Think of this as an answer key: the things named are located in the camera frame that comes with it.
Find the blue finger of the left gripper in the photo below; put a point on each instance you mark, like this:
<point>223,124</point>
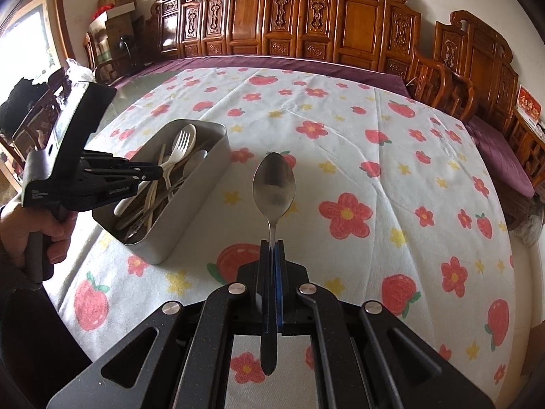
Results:
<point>103,168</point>

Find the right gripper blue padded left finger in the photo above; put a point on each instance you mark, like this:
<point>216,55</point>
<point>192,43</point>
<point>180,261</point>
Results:
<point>264,293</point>

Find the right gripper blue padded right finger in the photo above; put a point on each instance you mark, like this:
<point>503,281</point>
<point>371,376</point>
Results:
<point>280,271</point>

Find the small steel spoon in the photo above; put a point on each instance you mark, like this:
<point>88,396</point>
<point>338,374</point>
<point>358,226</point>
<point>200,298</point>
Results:
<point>274,190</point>

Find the white plastic fork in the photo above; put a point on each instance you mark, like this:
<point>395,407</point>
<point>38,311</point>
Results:
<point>182,146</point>

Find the grey metal rectangular tray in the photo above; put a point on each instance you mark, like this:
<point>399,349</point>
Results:
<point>151,230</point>

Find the light wooden chopstick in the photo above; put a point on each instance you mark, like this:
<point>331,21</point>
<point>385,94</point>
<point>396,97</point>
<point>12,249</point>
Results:
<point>148,201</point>

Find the steel fork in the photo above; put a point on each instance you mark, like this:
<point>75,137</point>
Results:
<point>146,219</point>

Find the cream plastic spoon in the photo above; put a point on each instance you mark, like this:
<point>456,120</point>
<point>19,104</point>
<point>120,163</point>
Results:
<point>183,145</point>

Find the large steel spoon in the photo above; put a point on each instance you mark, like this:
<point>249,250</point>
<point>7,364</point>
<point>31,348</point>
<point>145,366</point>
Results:
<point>194,161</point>

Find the person's left hand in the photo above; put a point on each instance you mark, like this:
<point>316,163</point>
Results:
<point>17,223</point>

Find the dark wooden side chair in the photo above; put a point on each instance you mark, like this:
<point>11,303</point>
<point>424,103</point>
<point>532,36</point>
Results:
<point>36,128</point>

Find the black cloth pile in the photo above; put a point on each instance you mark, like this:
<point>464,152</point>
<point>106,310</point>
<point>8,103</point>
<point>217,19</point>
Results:
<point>20,100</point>

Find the white plastic bag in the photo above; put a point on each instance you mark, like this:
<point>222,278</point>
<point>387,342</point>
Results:
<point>77,73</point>

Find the strawberry flower tablecloth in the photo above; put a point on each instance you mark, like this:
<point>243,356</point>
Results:
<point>393,203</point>

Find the wooden framed door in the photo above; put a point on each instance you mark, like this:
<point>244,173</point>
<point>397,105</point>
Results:
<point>32,41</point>

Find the stacked cardboard boxes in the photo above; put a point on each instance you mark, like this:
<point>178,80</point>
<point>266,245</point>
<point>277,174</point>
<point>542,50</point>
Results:
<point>107,34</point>

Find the purple sofa cushion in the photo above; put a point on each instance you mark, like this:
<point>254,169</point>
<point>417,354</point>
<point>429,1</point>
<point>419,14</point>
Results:
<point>388,82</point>

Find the purple armchair cushion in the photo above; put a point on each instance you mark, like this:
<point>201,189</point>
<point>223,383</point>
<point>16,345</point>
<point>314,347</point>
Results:
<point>498,156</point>

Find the carved wooden sofa bench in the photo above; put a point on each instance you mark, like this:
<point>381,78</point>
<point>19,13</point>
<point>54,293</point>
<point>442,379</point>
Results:
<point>378,35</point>

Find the clear plastic bag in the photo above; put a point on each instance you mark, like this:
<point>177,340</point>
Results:
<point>526,219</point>

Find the carved wooden armchair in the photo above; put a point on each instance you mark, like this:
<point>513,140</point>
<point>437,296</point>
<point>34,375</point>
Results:
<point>469,73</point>

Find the red calendar card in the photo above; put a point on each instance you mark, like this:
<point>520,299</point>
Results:
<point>528,106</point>

